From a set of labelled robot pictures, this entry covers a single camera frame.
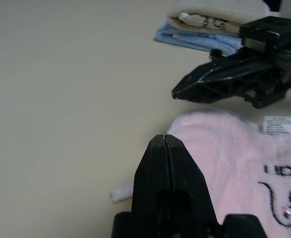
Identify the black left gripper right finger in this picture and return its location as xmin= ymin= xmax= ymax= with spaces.
xmin=166 ymin=134 xmax=217 ymax=225

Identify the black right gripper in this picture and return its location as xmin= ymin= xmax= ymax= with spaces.
xmin=171 ymin=16 xmax=291 ymax=109

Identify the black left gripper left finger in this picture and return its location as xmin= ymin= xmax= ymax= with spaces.
xmin=134 ymin=134 xmax=171 ymax=224

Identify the pink towel with embroidered print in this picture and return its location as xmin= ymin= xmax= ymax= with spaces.
xmin=109 ymin=110 xmax=291 ymax=238

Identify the light blue folded towel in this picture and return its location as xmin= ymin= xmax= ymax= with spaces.
xmin=154 ymin=21 xmax=244 ymax=57

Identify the beige folded towel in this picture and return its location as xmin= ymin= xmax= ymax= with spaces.
xmin=166 ymin=0 xmax=270 ymax=32

